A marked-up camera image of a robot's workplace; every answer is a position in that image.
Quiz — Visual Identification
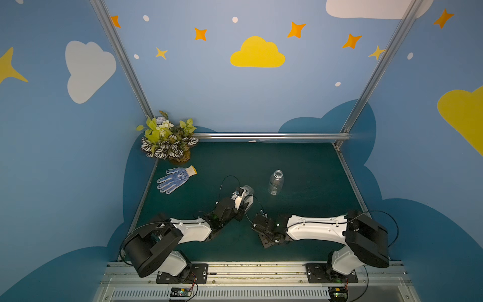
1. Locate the square clear plastic bottle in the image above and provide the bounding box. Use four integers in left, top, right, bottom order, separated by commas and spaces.
239, 185, 254, 213

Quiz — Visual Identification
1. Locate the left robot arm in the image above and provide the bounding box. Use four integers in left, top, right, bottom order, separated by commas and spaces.
119, 186, 254, 282

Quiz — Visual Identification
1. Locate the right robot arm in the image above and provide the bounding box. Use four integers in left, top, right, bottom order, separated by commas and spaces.
251, 210, 390, 283

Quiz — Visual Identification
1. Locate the round clear plastic bottle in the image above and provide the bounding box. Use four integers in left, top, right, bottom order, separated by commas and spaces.
268, 170, 284, 196

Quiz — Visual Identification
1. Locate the blue dotted work glove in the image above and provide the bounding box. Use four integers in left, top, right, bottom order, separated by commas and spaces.
157, 166, 197, 195

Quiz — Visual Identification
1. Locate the right controller board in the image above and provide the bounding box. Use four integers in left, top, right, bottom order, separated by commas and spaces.
328, 287, 348, 302

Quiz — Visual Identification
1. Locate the controller board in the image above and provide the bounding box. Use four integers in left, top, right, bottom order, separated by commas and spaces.
328, 287, 348, 302
169, 288, 194, 299

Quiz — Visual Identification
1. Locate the artificial potted plant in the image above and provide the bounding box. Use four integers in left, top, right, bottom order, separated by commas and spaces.
136, 110, 199, 164

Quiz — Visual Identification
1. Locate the left controller board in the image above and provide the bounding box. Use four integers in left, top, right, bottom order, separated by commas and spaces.
169, 288, 194, 299

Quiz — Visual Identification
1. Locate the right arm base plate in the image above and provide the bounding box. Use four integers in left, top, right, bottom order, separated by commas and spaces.
305, 263, 358, 284

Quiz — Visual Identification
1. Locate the aluminium back frame bar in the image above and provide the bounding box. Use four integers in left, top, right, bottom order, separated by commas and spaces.
194, 132, 350, 142

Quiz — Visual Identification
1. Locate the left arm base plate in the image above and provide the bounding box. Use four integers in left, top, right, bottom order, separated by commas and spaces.
156, 264, 209, 284

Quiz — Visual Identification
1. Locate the aluminium front rail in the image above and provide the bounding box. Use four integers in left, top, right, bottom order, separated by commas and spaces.
93, 261, 420, 301

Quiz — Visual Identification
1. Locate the left aluminium frame post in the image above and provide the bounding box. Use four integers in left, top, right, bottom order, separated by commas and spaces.
90, 0, 154, 118

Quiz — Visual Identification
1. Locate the aluminium frame post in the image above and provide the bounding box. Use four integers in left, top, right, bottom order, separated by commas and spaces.
90, 0, 154, 118
335, 0, 424, 150

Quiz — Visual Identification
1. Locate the right aluminium frame post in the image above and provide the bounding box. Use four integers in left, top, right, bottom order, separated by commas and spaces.
335, 0, 424, 150

